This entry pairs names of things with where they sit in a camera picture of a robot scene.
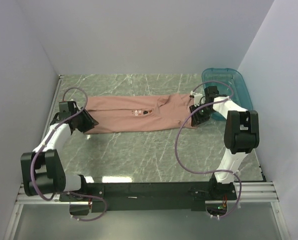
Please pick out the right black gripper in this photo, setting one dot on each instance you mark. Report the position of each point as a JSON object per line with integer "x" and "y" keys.
{"x": 196, "y": 119}

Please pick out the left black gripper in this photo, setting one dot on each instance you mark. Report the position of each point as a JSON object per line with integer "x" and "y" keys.
{"x": 90, "y": 121}

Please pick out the pink printed t shirt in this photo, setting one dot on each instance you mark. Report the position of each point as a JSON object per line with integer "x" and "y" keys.
{"x": 139, "y": 113}

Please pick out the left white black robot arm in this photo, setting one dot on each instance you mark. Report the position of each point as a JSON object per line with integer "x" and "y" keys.
{"x": 42, "y": 170}

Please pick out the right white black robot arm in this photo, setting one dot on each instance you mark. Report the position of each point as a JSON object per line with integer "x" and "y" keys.
{"x": 241, "y": 135}

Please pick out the teal transparent plastic bin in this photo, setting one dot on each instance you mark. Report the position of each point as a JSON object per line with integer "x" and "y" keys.
{"x": 226, "y": 82}

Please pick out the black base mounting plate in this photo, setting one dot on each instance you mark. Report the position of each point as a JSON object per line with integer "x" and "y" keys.
{"x": 152, "y": 196}

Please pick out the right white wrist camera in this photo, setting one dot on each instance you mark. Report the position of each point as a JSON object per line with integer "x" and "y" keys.
{"x": 197, "y": 98}

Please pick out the aluminium frame rail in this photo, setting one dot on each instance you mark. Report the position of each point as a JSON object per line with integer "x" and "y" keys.
{"x": 252, "y": 192}

